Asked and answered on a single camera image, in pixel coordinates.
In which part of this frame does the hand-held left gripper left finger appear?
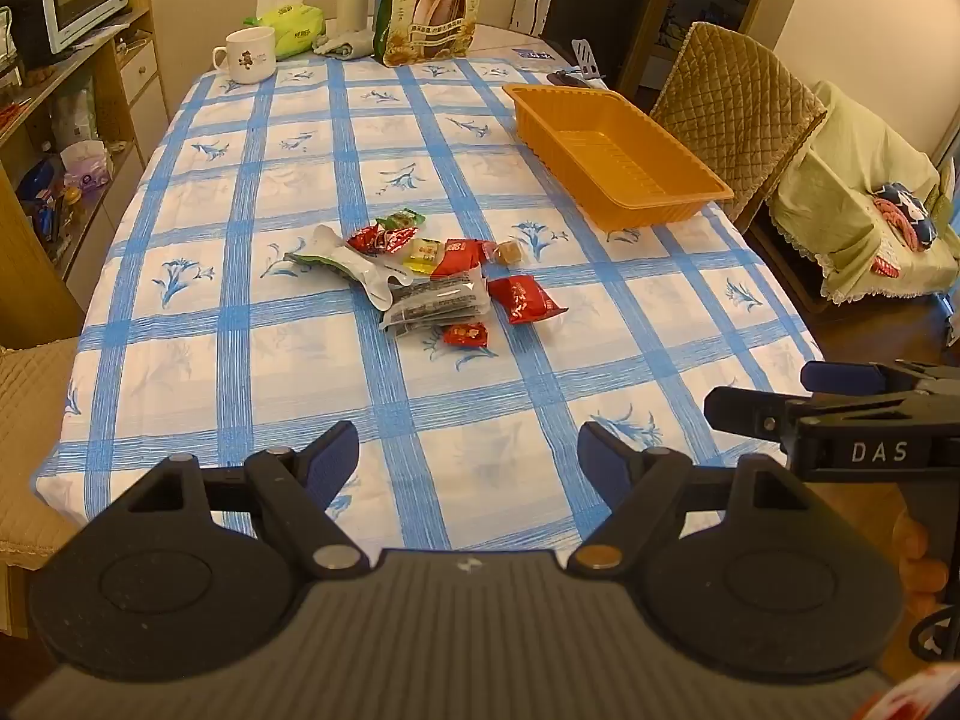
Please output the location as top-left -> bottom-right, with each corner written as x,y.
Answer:
112,420 -> 362,581

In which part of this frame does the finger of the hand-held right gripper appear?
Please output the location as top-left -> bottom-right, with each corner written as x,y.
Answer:
801,361 -> 960,395
703,386 -> 808,452

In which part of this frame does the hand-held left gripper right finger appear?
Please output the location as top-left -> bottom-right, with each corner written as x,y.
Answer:
568,421 -> 815,581

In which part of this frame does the dark snack packet clear wrapper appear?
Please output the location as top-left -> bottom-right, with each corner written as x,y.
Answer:
379,274 -> 492,332

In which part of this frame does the white green long snack packet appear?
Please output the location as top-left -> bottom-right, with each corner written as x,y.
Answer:
283,223 -> 422,310

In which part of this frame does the red white patterned snack packet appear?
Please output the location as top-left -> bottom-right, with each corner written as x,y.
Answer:
346,223 -> 418,257

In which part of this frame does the yellow candy packet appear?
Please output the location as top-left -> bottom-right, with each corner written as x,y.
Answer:
403,237 -> 443,275

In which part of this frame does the orange plastic tray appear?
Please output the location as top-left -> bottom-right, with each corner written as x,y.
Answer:
501,82 -> 736,233

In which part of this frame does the person's right hand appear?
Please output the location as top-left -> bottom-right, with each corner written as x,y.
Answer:
900,521 -> 950,617

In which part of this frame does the blue checked tablecloth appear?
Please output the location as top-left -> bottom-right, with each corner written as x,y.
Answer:
36,52 -> 826,563

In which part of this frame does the patterned cushion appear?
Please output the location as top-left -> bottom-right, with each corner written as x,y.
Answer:
870,180 -> 940,250

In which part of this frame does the sofa with green cover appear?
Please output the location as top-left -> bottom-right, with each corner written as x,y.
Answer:
765,79 -> 960,308

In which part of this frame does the red patterned clothing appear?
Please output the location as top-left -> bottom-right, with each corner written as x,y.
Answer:
855,664 -> 960,720

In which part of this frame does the chair with quilted cover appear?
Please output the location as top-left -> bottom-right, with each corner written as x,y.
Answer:
649,21 -> 827,235

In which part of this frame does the chair with quilted seat cushion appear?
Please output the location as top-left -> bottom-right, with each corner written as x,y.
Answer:
0,337 -> 85,572

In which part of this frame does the clear plastic bag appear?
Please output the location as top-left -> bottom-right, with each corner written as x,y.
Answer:
60,139 -> 113,194

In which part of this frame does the grey blue phone stand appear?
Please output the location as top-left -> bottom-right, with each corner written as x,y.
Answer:
546,37 -> 605,88

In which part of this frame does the white mug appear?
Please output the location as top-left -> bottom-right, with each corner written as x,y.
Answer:
212,26 -> 278,85

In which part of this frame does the grey cloth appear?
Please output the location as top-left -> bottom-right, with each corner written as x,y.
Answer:
313,24 -> 376,61

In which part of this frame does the wooden shelf unit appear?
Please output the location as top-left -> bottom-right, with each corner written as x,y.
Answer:
0,0 -> 170,325

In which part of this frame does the green tissue pack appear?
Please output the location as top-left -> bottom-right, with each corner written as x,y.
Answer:
244,0 -> 327,59

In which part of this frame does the large sunflower seed bag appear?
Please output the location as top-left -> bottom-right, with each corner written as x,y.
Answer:
373,0 -> 500,67

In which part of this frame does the black appliance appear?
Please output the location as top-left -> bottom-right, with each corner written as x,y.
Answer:
0,0 -> 50,70

